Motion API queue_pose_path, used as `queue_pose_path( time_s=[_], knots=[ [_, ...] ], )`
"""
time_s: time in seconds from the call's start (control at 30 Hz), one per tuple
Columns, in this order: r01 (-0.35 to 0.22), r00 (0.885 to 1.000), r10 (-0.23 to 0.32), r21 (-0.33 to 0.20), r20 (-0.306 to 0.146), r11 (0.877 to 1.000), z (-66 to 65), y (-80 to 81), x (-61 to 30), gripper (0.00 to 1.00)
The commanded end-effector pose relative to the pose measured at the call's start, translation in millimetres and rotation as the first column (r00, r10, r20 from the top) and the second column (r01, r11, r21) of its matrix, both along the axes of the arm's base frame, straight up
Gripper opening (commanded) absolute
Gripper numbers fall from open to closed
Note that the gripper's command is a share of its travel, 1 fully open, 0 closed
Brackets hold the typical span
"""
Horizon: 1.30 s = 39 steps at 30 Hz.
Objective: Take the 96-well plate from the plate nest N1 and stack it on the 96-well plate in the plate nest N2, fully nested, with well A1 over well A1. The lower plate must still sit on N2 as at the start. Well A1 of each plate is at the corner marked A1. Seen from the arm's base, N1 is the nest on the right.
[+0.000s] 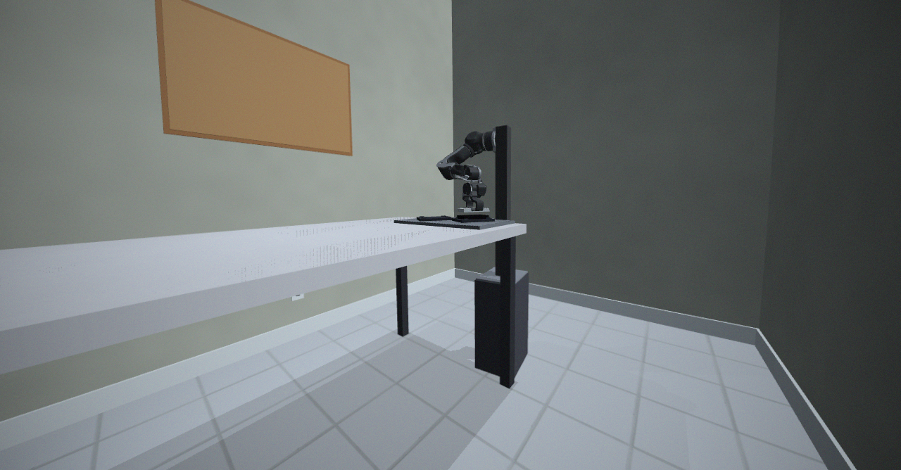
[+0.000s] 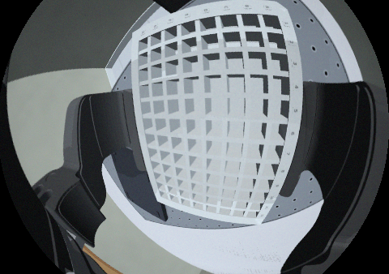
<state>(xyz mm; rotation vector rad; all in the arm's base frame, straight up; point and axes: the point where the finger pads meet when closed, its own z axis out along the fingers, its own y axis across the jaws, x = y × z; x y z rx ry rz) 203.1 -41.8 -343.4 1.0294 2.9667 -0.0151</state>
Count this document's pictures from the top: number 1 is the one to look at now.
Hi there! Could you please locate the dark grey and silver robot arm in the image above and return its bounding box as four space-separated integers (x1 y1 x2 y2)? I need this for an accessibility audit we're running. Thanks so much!
436 127 496 182

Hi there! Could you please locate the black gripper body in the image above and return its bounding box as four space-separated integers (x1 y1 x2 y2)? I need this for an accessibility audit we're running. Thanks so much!
462 178 486 198

